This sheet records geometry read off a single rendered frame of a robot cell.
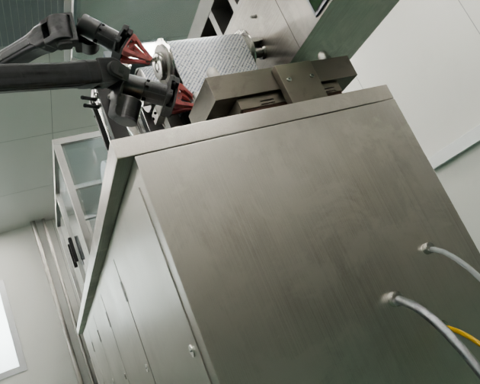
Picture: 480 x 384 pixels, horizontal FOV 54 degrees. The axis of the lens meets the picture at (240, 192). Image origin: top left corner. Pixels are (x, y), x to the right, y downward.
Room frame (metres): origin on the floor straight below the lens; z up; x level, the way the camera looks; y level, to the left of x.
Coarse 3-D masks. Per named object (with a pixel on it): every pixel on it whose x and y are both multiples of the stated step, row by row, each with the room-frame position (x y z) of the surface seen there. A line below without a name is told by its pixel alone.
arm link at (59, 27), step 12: (48, 24) 1.02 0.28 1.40; (60, 24) 1.01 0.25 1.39; (24, 36) 1.05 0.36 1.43; (36, 36) 1.03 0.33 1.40; (48, 36) 1.04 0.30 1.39; (60, 36) 1.01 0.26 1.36; (72, 36) 1.04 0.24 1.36; (12, 48) 1.06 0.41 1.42; (24, 48) 1.05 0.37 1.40; (36, 48) 1.05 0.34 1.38; (48, 48) 1.05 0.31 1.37; (0, 60) 1.08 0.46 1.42; (12, 60) 1.08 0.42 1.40; (24, 60) 1.09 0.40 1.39
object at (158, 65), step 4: (160, 52) 1.13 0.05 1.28; (152, 56) 1.15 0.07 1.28; (156, 56) 1.13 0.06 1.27; (160, 56) 1.12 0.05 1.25; (164, 56) 1.12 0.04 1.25; (156, 60) 1.14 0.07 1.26; (160, 60) 1.12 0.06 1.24; (164, 60) 1.12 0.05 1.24; (152, 64) 1.17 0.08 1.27; (156, 64) 1.15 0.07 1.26; (160, 64) 1.12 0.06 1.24; (164, 64) 1.12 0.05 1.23; (156, 68) 1.15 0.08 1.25; (160, 68) 1.13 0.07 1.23; (164, 68) 1.13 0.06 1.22; (156, 72) 1.17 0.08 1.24; (160, 72) 1.14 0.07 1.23; (164, 72) 1.14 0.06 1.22; (156, 76) 1.17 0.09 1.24; (160, 76) 1.15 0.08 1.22; (164, 76) 1.15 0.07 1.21; (160, 80) 1.17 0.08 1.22
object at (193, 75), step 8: (248, 56) 1.20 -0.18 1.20; (192, 64) 1.12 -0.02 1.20; (200, 64) 1.13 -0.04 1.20; (208, 64) 1.14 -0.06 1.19; (216, 64) 1.15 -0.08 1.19; (224, 64) 1.17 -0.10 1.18; (232, 64) 1.18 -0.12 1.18; (240, 64) 1.19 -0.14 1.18; (248, 64) 1.20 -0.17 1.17; (184, 72) 1.11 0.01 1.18; (192, 72) 1.12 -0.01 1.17; (200, 72) 1.13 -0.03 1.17; (224, 72) 1.16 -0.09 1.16; (232, 72) 1.17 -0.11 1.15; (184, 80) 1.11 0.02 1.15; (192, 80) 1.12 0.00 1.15; (200, 80) 1.13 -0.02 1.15; (192, 88) 1.11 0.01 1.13
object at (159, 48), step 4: (160, 44) 1.12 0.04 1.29; (248, 44) 1.22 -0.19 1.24; (156, 48) 1.14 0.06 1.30; (160, 48) 1.12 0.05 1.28; (164, 48) 1.11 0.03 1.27; (248, 48) 1.22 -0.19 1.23; (156, 52) 1.15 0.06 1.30; (164, 52) 1.11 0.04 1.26; (168, 56) 1.11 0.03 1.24; (168, 60) 1.11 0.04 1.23; (168, 64) 1.11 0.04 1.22; (168, 68) 1.12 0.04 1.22; (168, 72) 1.13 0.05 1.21; (176, 72) 1.14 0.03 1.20; (168, 76) 1.14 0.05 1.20; (176, 76) 1.14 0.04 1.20; (164, 80) 1.18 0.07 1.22; (180, 80) 1.16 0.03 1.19
